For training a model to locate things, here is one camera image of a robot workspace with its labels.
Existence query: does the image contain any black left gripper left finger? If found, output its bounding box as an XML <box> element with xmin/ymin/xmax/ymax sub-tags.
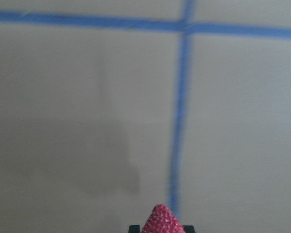
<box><xmin>129</xmin><ymin>225</ymin><xmax>140</xmax><ymax>233</ymax></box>

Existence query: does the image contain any red strawberry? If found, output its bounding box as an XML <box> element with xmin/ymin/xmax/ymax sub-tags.
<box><xmin>141</xmin><ymin>204</ymin><xmax>185</xmax><ymax>233</ymax></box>

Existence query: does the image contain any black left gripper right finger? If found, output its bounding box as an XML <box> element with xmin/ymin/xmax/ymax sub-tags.
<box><xmin>184</xmin><ymin>225</ymin><xmax>194</xmax><ymax>233</ymax></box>

